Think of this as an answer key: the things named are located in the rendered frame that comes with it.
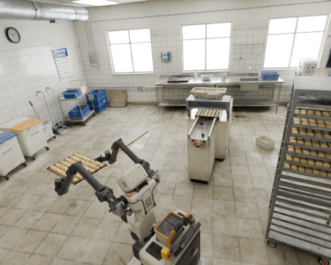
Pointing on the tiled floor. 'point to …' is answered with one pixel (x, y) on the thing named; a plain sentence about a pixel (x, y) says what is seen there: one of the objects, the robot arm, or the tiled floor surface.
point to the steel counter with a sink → (254, 82)
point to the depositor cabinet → (222, 132)
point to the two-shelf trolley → (76, 105)
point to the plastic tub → (265, 142)
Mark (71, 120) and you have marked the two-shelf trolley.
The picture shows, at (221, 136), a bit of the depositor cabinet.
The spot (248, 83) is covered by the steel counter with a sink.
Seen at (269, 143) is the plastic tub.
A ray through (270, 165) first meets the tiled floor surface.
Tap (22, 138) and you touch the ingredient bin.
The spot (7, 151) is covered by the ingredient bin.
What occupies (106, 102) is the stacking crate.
